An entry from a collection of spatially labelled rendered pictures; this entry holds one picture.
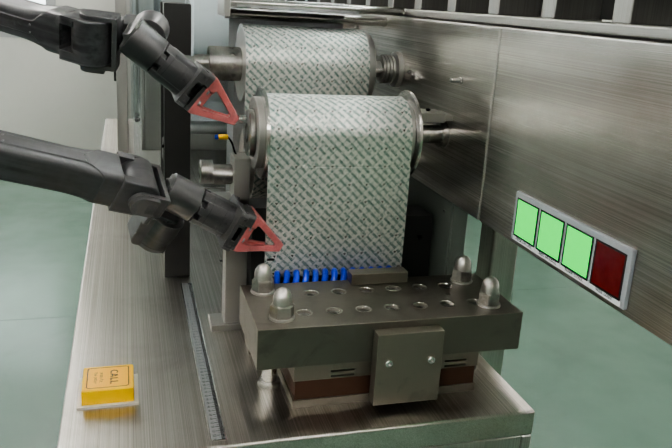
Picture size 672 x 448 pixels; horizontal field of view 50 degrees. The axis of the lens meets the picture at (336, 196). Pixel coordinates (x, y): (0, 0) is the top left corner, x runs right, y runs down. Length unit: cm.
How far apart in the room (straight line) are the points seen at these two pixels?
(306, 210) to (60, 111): 567
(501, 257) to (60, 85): 559
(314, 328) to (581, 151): 42
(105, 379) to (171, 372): 11
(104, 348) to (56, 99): 556
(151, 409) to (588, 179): 66
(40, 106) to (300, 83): 549
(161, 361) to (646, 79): 80
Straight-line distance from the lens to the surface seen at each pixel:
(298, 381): 105
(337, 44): 138
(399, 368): 105
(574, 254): 92
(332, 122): 113
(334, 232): 117
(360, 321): 102
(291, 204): 114
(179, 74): 111
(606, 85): 89
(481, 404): 112
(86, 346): 125
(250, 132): 113
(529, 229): 101
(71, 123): 675
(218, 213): 109
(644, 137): 83
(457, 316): 107
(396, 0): 156
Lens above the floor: 146
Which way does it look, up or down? 15 degrees down
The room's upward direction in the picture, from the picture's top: 3 degrees clockwise
